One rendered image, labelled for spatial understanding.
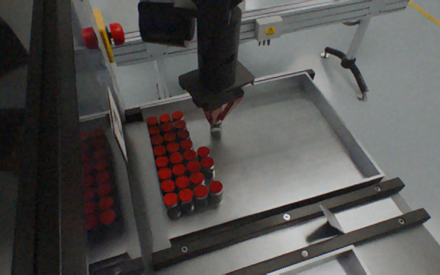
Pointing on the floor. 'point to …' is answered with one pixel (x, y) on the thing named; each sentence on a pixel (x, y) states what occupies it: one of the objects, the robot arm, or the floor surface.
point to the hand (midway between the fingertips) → (215, 118)
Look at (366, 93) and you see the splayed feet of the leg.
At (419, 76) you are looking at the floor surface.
